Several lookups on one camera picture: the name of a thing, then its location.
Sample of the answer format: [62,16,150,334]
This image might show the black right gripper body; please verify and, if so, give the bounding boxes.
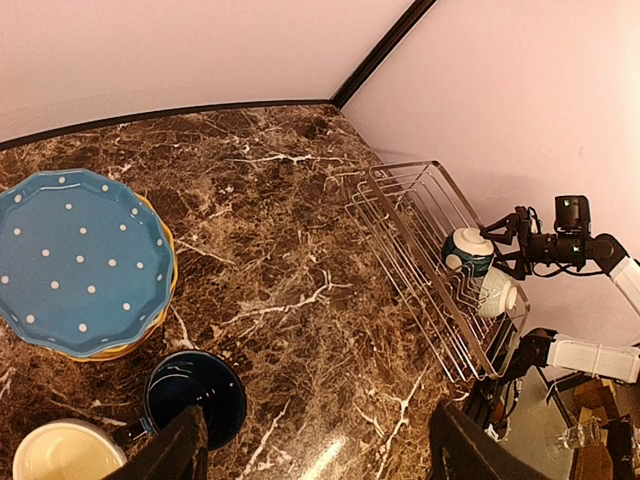
[512,207,585,280]

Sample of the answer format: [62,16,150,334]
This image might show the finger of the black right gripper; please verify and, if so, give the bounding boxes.
[480,212,520,246]

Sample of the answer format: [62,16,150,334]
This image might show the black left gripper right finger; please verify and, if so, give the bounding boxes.
[427,401,568,479]

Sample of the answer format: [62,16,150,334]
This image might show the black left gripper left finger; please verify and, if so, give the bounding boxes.
[106,406,208,480]

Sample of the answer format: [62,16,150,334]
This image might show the teal and white mug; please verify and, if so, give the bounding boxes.
[441,227,495,277]

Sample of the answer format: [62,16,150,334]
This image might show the pale green ribbed bowl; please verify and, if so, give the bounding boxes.
[478,267,518,319]

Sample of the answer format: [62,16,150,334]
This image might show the dark blue mug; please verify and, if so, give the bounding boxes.
[113,350,247,451]

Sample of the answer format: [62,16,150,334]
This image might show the cream white mug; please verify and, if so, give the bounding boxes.
[12,419,127,480]

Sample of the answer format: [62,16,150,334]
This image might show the blue polka dot plate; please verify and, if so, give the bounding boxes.
[1,169,178,359]

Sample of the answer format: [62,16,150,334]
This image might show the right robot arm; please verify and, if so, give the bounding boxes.
[480,202,639,347]

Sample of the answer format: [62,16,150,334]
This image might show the cardboard boxes on floor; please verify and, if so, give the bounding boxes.
[565,380,639,479]

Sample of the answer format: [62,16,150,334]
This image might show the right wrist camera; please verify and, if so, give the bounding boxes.
[554,195,591,237]

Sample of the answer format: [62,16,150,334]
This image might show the metal wire dish rack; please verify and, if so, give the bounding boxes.
[343,159,531,384]

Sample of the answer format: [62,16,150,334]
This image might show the black frame post right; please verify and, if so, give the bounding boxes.
[330,0,437,109]

